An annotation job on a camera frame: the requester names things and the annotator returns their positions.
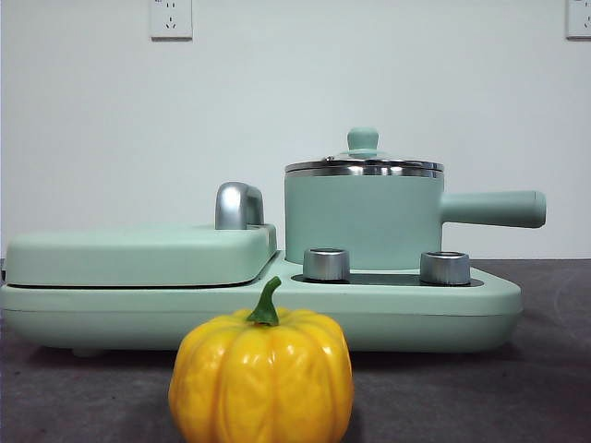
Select mint green pot with handle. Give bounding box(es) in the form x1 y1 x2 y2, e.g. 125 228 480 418
283 169 548 273

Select mint green cooker base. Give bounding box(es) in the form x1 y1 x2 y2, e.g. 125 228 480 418
0 248 524 359

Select silver grill cover handle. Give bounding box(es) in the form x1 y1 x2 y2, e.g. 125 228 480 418
213 182 265 231

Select yellow toy pumpkin green stem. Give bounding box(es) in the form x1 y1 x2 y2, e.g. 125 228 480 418
167 275 356 443

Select white wall socket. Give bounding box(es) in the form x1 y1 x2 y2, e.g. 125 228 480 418
150 0 194 42
565 0 591 41

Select glass lid with green knob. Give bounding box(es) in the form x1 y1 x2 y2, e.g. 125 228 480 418
283 126 445 178

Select silver control knob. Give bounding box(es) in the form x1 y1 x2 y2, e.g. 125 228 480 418
418 250 471 285
302 246 351 281

